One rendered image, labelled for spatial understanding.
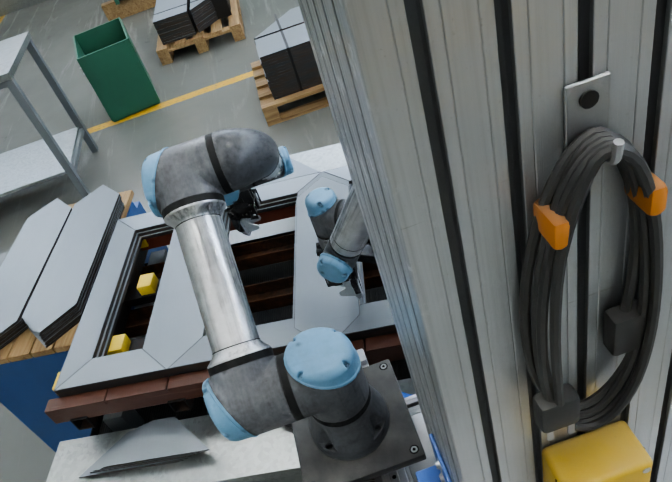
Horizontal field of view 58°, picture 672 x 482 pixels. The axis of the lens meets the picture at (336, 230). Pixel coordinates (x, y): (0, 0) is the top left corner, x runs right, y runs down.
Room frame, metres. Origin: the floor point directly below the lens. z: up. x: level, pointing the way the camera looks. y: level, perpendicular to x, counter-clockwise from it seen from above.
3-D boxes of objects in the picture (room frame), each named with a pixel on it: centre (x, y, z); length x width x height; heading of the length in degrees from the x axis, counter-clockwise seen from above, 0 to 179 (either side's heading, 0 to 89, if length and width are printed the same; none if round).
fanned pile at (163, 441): (1.03, 0.67, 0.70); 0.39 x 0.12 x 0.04; 80
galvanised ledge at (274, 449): (0.93, 0.33, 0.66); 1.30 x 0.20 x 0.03; 80
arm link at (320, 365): (0.66, 0.10, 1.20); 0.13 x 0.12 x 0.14; 91
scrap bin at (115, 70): (5.00, 1.30, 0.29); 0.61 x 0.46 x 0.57; 11
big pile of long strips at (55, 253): (1.83, 1.00, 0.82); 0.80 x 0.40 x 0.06; 170
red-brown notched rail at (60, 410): (1.02, 0.12, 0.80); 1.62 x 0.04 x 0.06; 80
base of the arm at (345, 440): (0.66, 0.09, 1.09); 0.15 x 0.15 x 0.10
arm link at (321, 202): (1.14, 0.01, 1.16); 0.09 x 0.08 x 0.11; 53
